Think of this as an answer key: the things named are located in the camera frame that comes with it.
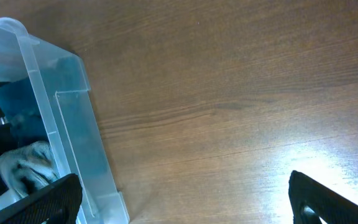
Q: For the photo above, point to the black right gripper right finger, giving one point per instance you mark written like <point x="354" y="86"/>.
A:
<point x="312" y="202"/>

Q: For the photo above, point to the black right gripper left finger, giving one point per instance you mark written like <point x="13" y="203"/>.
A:
<point x="58" y="202"/>

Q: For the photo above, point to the light blue jeans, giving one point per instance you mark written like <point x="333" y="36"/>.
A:
<point x="24" y="171"/>

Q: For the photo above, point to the teal blue garment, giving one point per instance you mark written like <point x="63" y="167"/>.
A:
<point x="65" y="120"/>

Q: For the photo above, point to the clear plastic storage bin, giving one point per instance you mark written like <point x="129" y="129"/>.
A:
<point x="44" y="100"/>

